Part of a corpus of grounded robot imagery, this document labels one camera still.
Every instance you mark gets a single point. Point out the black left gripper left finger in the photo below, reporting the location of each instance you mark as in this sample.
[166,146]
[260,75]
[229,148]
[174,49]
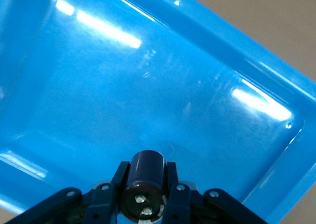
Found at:
[98,201]

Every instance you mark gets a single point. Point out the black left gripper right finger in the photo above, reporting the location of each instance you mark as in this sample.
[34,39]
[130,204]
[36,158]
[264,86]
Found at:
[197,204]

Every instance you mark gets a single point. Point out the black cylindrical capacitor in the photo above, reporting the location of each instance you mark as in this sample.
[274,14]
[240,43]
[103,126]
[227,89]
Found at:
[145,184]

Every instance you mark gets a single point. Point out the blue plastic tray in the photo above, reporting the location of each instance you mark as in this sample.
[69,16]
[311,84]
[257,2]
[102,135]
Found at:
[138,81]

